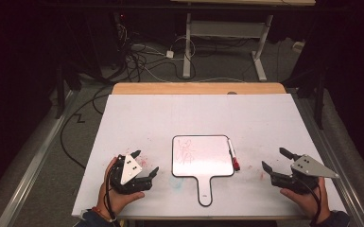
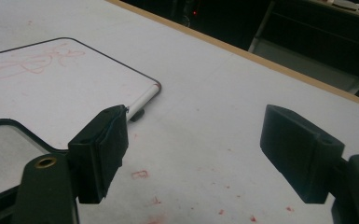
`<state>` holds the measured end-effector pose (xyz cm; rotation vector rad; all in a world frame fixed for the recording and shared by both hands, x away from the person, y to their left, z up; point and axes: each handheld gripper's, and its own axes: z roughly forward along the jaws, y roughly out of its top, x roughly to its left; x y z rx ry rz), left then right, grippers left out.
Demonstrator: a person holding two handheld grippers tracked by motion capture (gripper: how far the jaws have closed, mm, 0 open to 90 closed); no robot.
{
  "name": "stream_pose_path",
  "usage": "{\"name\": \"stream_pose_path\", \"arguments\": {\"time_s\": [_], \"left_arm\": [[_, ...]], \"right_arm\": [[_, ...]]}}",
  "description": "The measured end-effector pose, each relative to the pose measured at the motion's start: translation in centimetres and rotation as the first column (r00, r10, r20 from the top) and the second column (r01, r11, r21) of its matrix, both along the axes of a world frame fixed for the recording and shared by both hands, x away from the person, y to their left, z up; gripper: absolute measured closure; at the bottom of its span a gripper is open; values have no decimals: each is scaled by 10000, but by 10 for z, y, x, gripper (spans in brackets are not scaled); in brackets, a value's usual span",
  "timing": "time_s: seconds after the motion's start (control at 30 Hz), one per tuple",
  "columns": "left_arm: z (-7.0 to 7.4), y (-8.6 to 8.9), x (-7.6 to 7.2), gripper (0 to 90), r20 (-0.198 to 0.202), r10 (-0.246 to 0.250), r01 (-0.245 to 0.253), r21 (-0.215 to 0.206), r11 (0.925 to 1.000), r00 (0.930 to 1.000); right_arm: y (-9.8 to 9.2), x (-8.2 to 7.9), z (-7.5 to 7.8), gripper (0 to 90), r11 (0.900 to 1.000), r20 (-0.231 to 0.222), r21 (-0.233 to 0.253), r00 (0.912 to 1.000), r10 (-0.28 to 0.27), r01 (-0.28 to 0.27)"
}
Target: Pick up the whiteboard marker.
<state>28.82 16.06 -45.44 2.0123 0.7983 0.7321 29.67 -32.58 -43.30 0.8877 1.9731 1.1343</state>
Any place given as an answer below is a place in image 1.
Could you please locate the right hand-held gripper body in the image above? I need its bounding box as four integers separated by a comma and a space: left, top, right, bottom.
269, 153, 341, 195

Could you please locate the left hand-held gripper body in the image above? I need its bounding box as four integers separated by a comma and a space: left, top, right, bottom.
108, 153, 154, 195

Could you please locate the white marker with red cap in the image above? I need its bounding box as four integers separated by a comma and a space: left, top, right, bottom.
226, 137, 241, 172

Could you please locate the small whiteboard with handle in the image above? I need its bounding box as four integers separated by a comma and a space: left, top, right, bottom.
171, 134, 236, 208

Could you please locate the person's right hand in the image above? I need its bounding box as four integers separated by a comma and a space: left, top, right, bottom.
279, 176, 331, 220

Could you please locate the person's left hand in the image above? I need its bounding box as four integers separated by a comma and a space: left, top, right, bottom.
95, 156, 146, 218

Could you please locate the large white foam board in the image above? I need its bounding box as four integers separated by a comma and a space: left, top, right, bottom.
71, 93, 349, 218

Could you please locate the small white box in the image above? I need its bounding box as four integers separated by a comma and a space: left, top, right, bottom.
292, 41, 306, 53

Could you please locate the metal floor rail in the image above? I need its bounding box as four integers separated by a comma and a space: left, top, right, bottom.
0, 89, 79, 227
291, 94, 364, 227

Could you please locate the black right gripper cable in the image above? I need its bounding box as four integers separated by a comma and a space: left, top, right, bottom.
296, 177, 325, 226

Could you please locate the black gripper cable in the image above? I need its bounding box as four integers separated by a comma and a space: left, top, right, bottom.
104, 162, 121, 227
296, 177, 325, 226

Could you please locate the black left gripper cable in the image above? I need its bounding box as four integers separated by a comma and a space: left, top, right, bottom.
104, 162, 121, 227

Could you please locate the red bracelet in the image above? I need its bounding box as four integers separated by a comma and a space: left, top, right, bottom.
91, 206, 117, 223

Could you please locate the black floor cable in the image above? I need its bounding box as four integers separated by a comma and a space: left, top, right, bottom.
60, 84, 114, 169

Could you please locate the tangle of cables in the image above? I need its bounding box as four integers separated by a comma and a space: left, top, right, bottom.
116, 25, 198, 83

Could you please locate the white metal table frame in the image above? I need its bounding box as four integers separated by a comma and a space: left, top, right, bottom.
169, 0, 317, 82

